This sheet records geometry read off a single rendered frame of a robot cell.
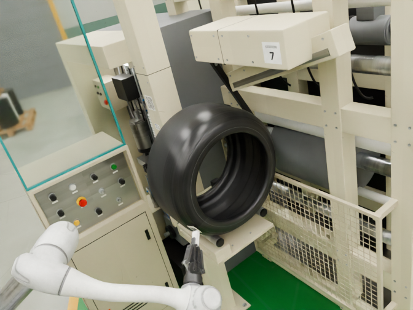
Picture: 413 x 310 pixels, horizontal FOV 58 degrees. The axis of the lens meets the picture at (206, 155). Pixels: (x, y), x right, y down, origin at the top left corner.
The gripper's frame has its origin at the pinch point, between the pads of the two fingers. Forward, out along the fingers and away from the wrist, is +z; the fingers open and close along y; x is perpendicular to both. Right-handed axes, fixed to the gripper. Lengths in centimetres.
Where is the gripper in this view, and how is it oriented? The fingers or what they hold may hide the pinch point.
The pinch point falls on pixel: (195, 238)
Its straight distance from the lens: 161.9
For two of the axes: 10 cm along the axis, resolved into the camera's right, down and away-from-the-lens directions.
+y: 5.9, 5.4, 6.1
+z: 0.4, -7.7, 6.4
